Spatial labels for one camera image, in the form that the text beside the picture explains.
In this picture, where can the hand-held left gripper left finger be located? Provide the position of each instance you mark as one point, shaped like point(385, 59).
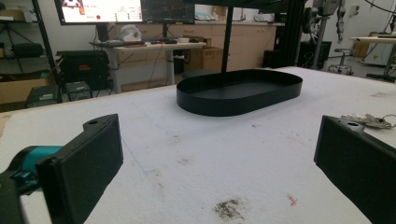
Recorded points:
point(81, 168)

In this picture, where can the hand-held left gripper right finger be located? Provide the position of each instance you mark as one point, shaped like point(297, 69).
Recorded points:
point(355, 161)

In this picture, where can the bunch of silver keys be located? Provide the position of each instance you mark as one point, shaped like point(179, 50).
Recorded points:
point(372, 120)

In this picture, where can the black oval metal tray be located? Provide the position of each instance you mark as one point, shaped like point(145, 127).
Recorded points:
point(218, 104)

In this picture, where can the small black equipment box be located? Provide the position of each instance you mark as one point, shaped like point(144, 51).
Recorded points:
point(78, 90)
point(42, 96)

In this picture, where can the flat cardboard box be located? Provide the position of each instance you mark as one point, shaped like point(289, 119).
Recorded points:
point(21, 90)

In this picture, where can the metal stool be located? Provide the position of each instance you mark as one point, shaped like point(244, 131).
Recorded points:
point(342, 63)

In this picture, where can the large black equipment case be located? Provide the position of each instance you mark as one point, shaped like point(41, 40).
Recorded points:
point(82, 67)

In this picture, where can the light wooden side table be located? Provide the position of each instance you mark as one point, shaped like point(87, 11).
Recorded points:
point(376, 39)

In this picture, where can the black metal shelf rack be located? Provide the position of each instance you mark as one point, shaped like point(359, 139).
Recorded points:
point(46, 46)

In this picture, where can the grey metal stand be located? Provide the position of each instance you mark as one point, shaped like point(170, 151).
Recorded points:
point(319, 37)

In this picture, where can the white-legged wooden desk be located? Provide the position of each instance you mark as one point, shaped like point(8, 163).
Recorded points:
point(149, 47)

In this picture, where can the white and red helmet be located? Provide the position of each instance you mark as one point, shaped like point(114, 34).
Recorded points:
point(129, 33)

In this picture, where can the lit computer monitor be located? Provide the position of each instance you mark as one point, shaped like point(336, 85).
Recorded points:
point(102, 11)

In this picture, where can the brown cardboard box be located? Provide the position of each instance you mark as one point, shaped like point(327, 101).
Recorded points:
point(208, 59)

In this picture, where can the black upright pole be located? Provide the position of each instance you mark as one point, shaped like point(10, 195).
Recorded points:
point(227, 40)

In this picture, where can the dark computer monitor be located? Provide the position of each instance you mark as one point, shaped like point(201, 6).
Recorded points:
point(168, 11)

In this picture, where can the black aluminium frame column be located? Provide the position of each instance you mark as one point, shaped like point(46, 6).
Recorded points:
point(292, 31)

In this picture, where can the beige wall cabinets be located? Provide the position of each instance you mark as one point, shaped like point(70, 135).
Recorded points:
point(252, 43)

